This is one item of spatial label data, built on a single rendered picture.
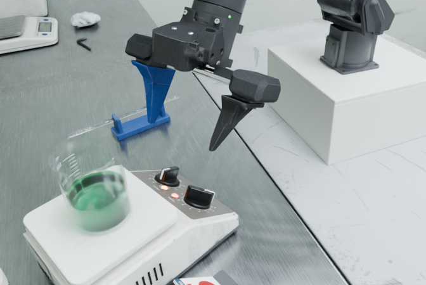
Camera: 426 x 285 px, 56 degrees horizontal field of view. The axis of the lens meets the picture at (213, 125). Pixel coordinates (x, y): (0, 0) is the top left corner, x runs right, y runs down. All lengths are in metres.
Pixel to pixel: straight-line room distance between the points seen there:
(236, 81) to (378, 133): 0.28
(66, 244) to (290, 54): 0.44
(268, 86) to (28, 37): 0.83
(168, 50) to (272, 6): 1.64
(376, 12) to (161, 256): 0.40
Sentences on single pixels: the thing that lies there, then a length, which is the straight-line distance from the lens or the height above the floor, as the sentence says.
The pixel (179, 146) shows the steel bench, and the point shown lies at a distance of 0.65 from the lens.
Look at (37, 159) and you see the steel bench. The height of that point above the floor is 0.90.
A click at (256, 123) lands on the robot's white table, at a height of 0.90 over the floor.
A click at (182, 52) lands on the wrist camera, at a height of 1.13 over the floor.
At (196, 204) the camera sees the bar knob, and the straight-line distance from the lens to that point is 0.46.
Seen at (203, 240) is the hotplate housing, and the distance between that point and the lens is 0.46.
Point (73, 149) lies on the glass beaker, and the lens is 0.41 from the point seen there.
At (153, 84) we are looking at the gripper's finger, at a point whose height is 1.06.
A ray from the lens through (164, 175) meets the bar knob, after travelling 0.50.
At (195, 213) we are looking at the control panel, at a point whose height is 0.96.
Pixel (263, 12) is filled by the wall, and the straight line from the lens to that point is 2.01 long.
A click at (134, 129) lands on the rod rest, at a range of 0.69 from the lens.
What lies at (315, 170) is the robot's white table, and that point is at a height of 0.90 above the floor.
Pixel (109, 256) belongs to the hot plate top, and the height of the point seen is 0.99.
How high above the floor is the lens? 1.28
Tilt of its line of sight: 34 degrees down
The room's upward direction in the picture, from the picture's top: 5 degrees counter-clockwise
